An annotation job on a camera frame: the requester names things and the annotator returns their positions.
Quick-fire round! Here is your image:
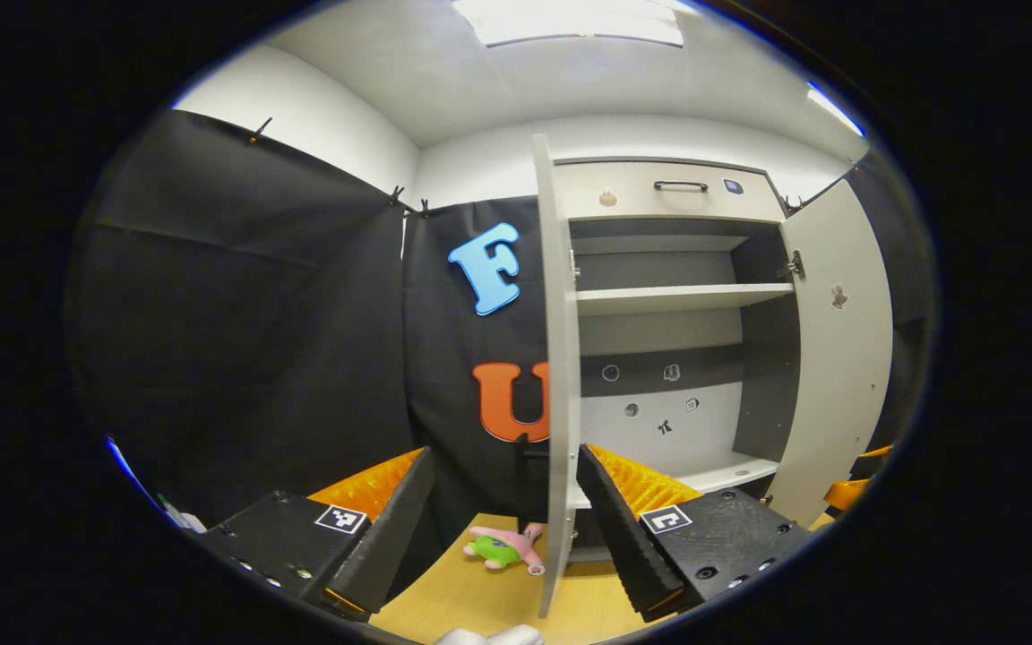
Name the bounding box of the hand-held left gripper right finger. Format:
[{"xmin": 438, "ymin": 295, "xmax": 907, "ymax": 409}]
[{"xmin": 575, "ymin": 443, "xmax": 814, "ymax": 624}]

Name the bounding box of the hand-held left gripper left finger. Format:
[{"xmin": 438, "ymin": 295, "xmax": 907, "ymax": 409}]
[{"xmin": 202, "ymin": 446, "xmax": 438, "ymax": 621}]

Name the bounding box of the beige cabinet door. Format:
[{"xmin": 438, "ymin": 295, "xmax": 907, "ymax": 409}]
[
  {"xmin": 762, "ymin": 179, "xmax": 895, "ymax": 529},
  {"xmin": 529, "ymin": 134, "xmax": 582, "ymax": 619}
]

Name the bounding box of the beige double-door shoe cabinet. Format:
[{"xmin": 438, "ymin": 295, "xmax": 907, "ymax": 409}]
[{"xmin": 555, "ymin": 157, "xmax": 795, "ymax": 561}]

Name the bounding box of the white cabinet shelf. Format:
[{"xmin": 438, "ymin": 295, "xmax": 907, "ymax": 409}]
[
  {"xmin": 574, "ymin": 283, "xmax": 795, "ymax": 316},
  {"xmin": 570, "ymin": 452, "xmax": 781, "ymax": 510}
]

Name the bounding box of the beige cabinet drawer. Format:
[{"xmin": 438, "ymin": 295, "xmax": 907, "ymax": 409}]
[{"xmin": 555, "ymin": 161, "xmax": 786, "ymax": 223}]

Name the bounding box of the pink and green plush toy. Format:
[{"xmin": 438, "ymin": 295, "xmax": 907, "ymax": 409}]
[{"xmin": 464, "ymin": 524, "xmax": 546, "ymax": 574}]

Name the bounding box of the black backdrop cloth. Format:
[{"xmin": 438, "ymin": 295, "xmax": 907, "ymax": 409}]
[{"xmin": 64, "ymin": 107, "xmax": 938, "ymax": 529}]

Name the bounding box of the lit monitor screen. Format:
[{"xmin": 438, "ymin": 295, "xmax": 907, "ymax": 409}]
[{"xmin": 107, "ymin": 436, "xmax": 205, "ymax": 534}]

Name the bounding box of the small ceiling light panel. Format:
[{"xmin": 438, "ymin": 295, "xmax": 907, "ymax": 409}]
[{"xmin": 807, "ymin": 82, "xmax": 864, "ymax": 137}]

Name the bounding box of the large ceiling light panel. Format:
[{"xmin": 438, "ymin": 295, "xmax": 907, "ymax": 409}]
[{"xmin": 451, "ymin": 0, "xmax": 685, "ymax": 47}]

